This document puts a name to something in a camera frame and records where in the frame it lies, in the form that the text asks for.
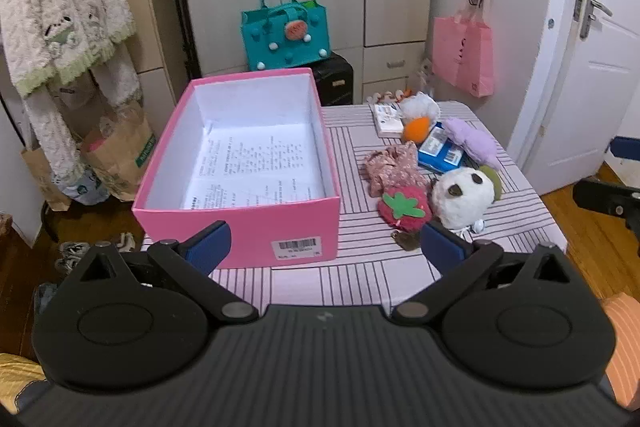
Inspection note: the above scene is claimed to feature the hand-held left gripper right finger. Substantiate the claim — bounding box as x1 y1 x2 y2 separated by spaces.
390 222 573 328

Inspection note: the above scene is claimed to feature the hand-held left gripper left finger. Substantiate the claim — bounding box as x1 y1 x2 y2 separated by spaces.
60 221 259 325

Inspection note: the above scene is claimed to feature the white panda plush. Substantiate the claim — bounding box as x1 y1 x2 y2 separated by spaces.
431 166 496 232

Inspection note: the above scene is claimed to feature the red strawberry plush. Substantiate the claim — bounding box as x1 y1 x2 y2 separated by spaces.
377 186 432 253

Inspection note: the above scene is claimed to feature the green round plush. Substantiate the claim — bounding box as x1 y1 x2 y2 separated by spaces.
477 166 505 204

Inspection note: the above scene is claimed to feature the floral fabric scrunchie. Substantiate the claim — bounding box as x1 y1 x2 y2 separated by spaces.
364 142 431 198

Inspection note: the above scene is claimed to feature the pink cardboard box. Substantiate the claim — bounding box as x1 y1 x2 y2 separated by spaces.
131 68 342 270

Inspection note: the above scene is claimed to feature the blue wet wipes pack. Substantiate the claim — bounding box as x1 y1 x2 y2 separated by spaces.
417 127 463 174

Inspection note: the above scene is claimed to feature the purple fluffy plush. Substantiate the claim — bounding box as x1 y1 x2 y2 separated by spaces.
442 118 501 170

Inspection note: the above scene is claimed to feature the orange plush ball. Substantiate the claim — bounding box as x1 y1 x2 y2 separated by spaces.
404 117 432 144

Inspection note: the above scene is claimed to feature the striped tablecloth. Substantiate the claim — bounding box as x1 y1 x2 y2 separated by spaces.
140 101 568 308

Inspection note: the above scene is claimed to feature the printed paper sheet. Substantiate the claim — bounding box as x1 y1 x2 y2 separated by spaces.
182 122 326 210

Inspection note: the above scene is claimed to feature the white door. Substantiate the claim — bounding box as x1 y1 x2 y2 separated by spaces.
520 0 640 198

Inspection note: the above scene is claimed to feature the brown paper bag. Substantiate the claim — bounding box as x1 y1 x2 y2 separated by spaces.
20 147 71 212
80 107 157 202

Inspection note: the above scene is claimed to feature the white tissue pack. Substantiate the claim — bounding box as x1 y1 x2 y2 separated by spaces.
370 103 406 138

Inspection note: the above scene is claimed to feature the white mesh bath sponge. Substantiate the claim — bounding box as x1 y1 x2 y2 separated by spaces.
400 92 442 125

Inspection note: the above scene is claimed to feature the pink shopping bag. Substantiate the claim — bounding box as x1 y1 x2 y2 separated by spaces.
431 4 496 98

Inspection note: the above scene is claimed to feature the black suitcase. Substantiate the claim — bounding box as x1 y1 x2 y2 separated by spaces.
312 52 355 108

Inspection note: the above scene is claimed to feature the teal felt handbag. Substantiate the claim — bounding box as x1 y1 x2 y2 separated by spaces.
241 0 332 72

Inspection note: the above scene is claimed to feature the yellow striped cloth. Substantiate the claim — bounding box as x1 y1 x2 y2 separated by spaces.
0 353 46 403

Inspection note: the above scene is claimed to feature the cream fluffy cardigan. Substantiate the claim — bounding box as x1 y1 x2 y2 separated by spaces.
0 0 143 192

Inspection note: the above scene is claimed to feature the metal door handle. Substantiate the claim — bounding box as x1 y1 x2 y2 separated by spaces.
580 0 613 40

